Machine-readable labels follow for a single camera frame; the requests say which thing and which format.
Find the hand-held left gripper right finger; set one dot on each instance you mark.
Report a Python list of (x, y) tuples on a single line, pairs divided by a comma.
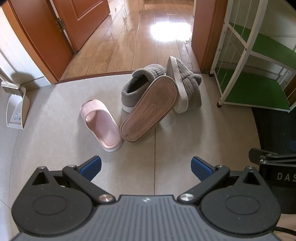
[(201, 169)]

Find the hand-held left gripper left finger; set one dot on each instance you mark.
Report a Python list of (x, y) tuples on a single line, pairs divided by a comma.
[(91, 168)]

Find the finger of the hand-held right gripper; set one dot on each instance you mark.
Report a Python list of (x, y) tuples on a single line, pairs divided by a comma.
[(266, 155)]

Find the grey fuzzy slipper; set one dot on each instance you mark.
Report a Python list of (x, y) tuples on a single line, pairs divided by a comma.
[(189, 88), (134, 92)]

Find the dark floor mat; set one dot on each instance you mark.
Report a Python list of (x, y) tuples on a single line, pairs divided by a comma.
[(275, 129)]

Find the pink ribbed slipper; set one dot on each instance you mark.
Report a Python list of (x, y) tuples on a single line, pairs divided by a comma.
[(101, 125), (148, 111)]

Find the white rack with green shelves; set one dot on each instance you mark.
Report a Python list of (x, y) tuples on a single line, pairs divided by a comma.
[(252, 92)]

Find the white dustpan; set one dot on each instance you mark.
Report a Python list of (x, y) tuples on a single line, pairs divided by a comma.
[(19, 113)]

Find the white hand brush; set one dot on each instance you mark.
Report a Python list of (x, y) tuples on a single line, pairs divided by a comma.
[(13, 89)]

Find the metal door hinge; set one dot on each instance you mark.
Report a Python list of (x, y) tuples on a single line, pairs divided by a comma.
[(59, 25)]

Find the brown wooden door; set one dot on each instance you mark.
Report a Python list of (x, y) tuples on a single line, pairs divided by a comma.
[(85, 20)]

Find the brown wooden door frame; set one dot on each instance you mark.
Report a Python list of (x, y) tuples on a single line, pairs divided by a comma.
[(34, 34)]

